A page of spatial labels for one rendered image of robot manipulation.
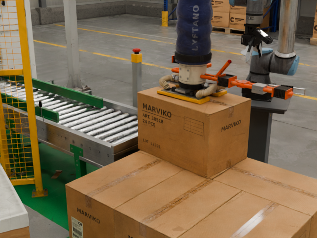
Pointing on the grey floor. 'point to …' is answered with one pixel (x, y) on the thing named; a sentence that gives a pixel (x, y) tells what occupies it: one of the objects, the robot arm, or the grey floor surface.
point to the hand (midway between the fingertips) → (254, 60)
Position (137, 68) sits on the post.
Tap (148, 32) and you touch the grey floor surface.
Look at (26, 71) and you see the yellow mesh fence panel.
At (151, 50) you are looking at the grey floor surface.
